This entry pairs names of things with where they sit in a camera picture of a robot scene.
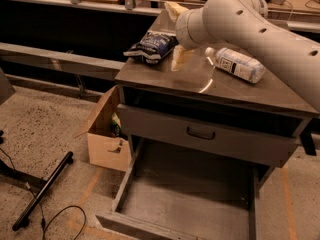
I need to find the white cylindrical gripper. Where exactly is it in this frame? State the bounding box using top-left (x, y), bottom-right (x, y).
top-left (164, 1), bottom-right (216, 71)

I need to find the blue chip bag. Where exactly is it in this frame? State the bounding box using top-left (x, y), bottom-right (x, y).
top-left (123, 32), bottom-right (178, 65)

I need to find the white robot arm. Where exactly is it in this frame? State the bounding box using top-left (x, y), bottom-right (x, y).
top-left (165, 0), bottom-right (320, 110)

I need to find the grey drawer cabinet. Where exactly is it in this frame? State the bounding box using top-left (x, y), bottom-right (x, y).
top-left (114, 9), bottom-right (320, 168)

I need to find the grey middle drawer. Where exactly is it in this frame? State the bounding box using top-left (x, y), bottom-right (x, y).
top-left (118, 104), bottom-right (298, 167)

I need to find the grey open bottom drawer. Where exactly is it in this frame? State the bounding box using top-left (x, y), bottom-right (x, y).
top-left (97, 137), bottom-right (274, 240)

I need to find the clear plastic water bottle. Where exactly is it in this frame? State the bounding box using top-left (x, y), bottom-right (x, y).
top-left (205, 47), bottom-right (266, 84)

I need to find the green packet in box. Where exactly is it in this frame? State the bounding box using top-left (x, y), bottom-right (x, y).
top-left (111, 112), bottom-right (122, 137)

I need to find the brown cardboard box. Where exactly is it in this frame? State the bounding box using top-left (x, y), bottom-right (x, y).
top-left (76, 86), bottom-right (131, 171)

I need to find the black metal stand leg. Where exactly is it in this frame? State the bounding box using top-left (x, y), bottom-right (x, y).
top-left (12, 152), bottom-right (73, 231)

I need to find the grey metal rail beam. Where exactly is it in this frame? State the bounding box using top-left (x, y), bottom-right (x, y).
top-left (0, 43), bottom-right (124, 81)

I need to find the black floor cable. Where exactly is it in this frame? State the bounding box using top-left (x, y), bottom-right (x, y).
top-left (0, 147), bottom-right (87, 240)

